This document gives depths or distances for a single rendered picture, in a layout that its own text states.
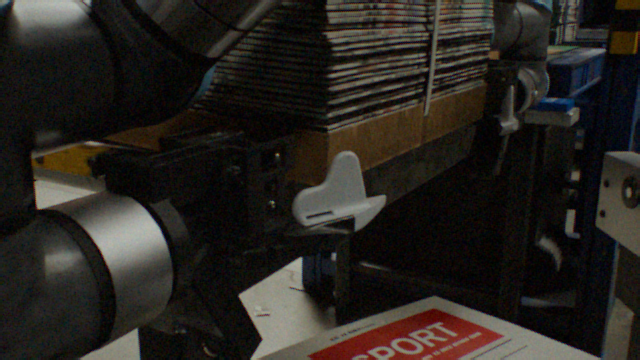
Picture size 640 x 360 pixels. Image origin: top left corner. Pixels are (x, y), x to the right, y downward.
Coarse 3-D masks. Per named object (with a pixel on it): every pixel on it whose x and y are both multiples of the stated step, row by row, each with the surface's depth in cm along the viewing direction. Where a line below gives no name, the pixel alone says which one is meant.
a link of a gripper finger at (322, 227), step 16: (288, 224) 42; (320, 224) 42; (336, 224) 43; (352, 224) 44; (288, 240) 40; (304, 240) 40; (320, 240) 42; (336, 240) 42; (272, 256) 40; (288, 256) 40; (304, 256) 41
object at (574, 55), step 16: (560, 48) 206; (576, 48) 209; (592, 48) 212; (560, 64) 157; (576, 64) 161; (592, 64) 187; (560, 80) 157; (576, 80) 168; (592, 80) 192; (560, 96) 158
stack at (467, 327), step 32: (384, 320) 22; (416, 320) 22; (448, 320) 22; (480, 320) 22; (288, 352) 20; (320, 352) 20; (352, 352) 20; (384, 352) 20; (416, 352) 20; (448, 352) 20; (480, 352) 20; (512, 352) 20; (544, 352) 20; (576, 352) 20
